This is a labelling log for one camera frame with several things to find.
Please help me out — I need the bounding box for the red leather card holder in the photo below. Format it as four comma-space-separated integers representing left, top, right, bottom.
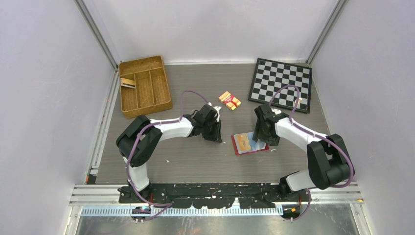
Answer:
231, 132, 269, 155

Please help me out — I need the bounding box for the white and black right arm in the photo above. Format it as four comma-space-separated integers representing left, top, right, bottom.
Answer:
253, 104, 355, 201

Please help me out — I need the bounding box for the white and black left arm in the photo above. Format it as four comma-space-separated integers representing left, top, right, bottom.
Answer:
115, 103, 222, 203

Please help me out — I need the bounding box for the red and gold card box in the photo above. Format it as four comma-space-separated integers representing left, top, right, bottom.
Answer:
218, 91, 241, 110

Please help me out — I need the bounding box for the pale cards left in tray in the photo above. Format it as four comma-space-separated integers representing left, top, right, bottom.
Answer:
120, 78, 136, 89

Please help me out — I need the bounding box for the black and white chessboard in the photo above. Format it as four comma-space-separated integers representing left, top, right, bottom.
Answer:
248, 58, 312, 114

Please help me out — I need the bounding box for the woven wicker divided tray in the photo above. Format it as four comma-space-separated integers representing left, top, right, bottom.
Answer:
118, 55, 173, 119

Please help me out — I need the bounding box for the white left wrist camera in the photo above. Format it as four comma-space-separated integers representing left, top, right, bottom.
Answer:
208, 102, 221, 122

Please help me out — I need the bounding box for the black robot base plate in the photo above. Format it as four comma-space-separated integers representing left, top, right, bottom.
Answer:
118, 183, 308, 209

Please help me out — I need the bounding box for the aluminium frame rail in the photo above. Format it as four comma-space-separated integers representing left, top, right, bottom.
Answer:
86, 69, 120, 178

